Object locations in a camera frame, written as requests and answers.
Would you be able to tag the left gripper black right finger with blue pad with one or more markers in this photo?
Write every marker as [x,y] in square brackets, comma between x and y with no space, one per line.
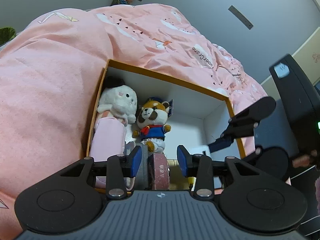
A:
[200,167]

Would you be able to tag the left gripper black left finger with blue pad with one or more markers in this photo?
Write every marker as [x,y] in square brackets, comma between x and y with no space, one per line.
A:
[118,168]

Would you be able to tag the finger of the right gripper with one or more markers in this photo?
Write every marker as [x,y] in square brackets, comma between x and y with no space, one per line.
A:
[243,124]

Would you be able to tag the dark grey box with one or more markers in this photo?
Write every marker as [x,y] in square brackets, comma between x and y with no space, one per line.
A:
[142,177]

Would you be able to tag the pink fabric pouch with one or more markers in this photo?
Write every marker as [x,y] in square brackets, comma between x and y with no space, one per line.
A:
[108,139]

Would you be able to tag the maroon small box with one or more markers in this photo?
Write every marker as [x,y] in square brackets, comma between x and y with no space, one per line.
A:
[159,171]

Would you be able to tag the person's hand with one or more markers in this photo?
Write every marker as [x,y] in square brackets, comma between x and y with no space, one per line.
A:
[307,160]

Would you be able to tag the brown plush sailor raccoon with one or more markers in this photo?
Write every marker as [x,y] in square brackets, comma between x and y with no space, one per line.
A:
[152,124]

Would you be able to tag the orange cardboard box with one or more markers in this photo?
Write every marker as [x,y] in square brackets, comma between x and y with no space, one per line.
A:
[199,117]

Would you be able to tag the white plush dog toy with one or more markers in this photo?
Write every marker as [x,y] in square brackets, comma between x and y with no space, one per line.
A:
[118,101]

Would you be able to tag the pink patterned quilt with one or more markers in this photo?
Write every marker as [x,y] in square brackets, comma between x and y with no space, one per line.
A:
[50,72]

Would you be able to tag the green leafy plant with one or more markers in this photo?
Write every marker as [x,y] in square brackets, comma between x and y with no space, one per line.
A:
[6,35]

